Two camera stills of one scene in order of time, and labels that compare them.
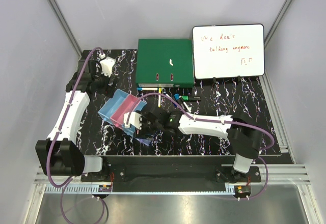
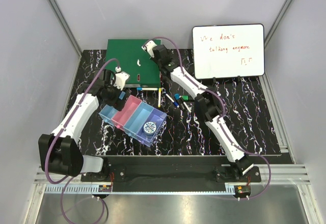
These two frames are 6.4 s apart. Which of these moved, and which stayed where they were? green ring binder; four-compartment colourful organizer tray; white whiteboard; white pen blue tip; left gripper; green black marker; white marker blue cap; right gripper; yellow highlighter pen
Moved: green ring binder; left gripper; right gripper
Stayed: yellow highlighter pen; green black marker; white whiteboard; white marker blue cap; four-compartment colourful organizer tray; white pen blue tip
